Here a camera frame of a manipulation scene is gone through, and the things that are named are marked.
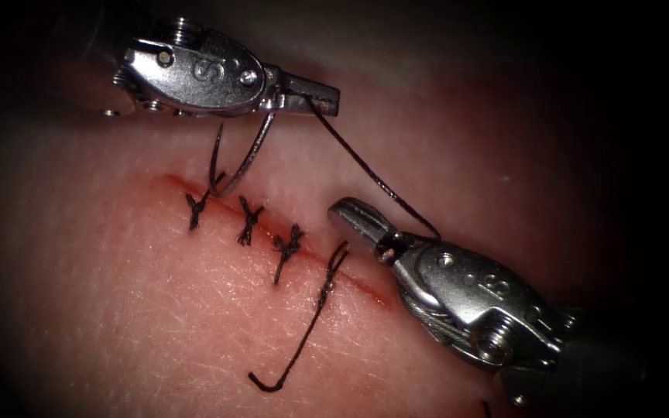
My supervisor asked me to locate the black stitching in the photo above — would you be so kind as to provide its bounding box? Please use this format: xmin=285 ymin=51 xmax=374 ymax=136
xmin=184 ymin=194 xmax=306 ymax=286

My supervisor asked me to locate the black thread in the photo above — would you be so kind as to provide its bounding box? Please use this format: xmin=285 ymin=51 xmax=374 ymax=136
xmin=248 ymin=92 xmax=493 ymax=418

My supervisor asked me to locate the left arm needle driver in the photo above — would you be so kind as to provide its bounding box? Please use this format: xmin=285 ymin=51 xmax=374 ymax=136
xmin=112 ymin=17 xmax=283 ymax=118

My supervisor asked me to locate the right arm needle driver jaw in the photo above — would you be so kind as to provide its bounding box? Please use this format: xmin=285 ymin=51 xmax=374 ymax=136
xmin=328 ymin=199 xmax=392 ymax=252
xmin=345 ymin=197 xmax=403 ymax=240

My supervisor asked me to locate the left arm needle driver jaw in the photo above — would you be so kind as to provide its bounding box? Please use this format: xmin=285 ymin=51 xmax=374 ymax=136
xmin=279 ymin=69 xmax=341 ymax=103
xmin=259 ymin=93 xmax=341 ymax=117

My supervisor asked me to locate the right arm needle driver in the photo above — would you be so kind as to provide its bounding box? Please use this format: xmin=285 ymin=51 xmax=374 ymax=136
xmin=375 ymin=231 xmax=581 ymax=374

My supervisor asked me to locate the curved steel needle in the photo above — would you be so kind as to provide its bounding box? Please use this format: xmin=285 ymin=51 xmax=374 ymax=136
xmin=208 ymin=111 xmax=277 ymax=198

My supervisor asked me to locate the tissue pad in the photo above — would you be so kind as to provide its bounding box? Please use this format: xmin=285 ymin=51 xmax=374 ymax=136
xmin=0 ymin=22 xmax=667 ymax=418

